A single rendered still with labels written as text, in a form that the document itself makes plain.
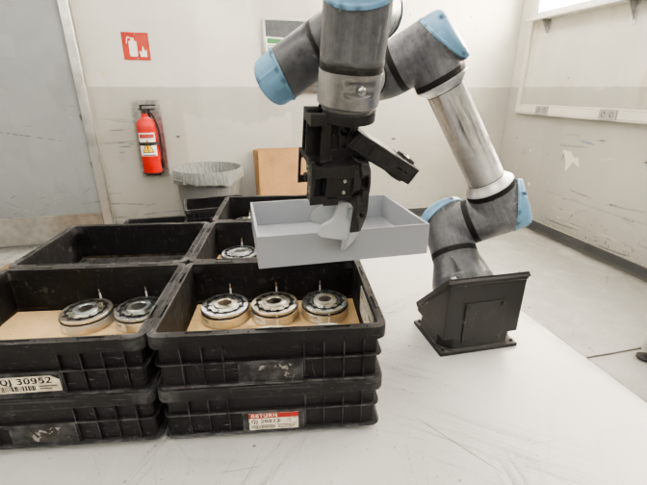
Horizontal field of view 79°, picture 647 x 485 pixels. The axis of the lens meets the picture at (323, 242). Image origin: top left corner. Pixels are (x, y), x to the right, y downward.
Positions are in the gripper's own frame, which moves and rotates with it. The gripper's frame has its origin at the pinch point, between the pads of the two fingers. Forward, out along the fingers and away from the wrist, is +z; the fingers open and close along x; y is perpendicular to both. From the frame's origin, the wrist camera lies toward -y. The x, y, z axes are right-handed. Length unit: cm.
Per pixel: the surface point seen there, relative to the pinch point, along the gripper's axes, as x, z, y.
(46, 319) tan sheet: -29, 34, 56
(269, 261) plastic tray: -0.1, 2.4, 11.9
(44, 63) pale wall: -329, 39, 129
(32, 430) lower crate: -3, 36, 53
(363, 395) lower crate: 7.3, 30.2, -4.1
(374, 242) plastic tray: 0.7, 0.5, -4.3
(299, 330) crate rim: 2.4, 15.6, 7.3
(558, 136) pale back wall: -221, 72, -285
